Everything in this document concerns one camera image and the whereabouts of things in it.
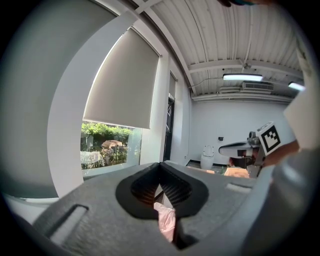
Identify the ceiling light bar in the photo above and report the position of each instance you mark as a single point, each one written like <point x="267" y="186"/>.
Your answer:
<point x="296" y="86"/>
<point x="242" y="77"/>

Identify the person's right forearm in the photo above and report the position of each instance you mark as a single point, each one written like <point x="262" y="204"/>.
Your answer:
<point x="282" y="152"/>

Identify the black framed window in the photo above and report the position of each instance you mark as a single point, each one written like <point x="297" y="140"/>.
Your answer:
<point x="169" y="130"/>

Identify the white round bin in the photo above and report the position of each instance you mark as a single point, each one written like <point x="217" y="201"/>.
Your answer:
<point x="207" y="157"/>

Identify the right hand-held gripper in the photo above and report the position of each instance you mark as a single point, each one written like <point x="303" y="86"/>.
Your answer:
<point x="271" y="140"/>

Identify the white air vent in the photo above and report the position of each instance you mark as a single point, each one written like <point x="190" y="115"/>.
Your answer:
<point x="257" y="85"/>

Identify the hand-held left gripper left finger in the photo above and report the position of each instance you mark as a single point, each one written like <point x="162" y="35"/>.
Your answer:
<point x="100" y="200"/>

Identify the pink cloth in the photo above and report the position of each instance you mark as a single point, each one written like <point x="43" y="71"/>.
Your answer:
<point x="165" y="220"/>

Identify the large creased cardboard box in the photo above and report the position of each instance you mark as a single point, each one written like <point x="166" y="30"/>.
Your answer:
<point x="237" y="172"/>

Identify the person's beige shirt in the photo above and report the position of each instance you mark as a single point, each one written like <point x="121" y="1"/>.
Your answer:
<point x="300" y="112"/>

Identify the fixed glass window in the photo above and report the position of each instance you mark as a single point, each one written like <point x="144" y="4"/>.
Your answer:
<point x="110" y="147"/>

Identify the narrow grey roller blind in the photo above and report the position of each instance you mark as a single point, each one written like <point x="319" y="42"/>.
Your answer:
<point x="172" y="83"/>

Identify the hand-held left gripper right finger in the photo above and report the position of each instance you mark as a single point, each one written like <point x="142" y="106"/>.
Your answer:
<point x="220" y="200"/>

